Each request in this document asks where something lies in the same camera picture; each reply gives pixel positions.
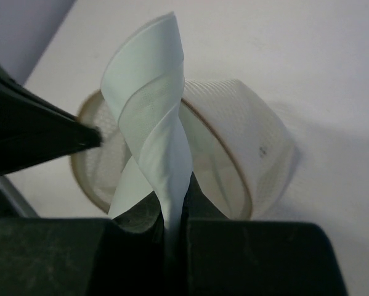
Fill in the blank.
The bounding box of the pale mint bra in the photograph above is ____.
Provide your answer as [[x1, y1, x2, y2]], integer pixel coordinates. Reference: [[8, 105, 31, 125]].
[[100, 13, 193, 259]]

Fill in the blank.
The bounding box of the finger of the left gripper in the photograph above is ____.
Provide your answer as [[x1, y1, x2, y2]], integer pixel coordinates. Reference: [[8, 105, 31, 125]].
[[0, 66, 101, 176]]

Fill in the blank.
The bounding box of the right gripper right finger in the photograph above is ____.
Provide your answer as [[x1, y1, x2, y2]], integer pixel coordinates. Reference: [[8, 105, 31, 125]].
[[171, 177, 348, 295]]

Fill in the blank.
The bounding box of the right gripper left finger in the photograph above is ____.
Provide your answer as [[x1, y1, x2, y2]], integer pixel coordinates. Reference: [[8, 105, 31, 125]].
[[0, 193, 163, 295]]

